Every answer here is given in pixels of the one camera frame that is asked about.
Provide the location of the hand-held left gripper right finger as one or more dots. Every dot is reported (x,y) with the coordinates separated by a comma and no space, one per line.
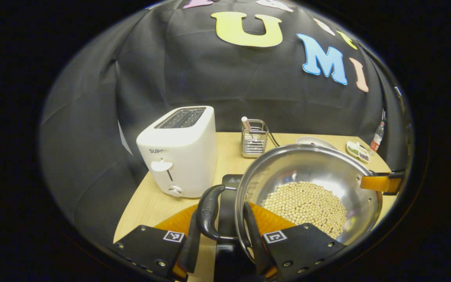
(258,254)

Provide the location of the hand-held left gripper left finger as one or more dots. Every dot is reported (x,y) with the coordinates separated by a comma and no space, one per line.
(192,254)

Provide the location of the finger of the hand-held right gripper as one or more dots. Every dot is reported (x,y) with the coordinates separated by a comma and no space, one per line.
(378,182)

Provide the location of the black induction cooktop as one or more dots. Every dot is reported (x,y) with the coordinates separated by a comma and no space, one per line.
(227,207)

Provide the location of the white divided bean dish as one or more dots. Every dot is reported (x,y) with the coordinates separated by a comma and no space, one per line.
(358,152)

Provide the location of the clear plastic water bottle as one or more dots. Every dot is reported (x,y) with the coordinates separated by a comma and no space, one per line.
(376,139)

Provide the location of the pile of soybeans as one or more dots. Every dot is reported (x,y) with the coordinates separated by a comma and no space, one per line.
(307,203)

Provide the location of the white oval plate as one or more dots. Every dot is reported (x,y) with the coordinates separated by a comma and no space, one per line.
(313,141)

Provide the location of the white toaster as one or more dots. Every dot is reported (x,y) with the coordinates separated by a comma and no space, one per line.
(186,156)

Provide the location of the black backdrop cloth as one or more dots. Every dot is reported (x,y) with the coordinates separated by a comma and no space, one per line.
(210,78)

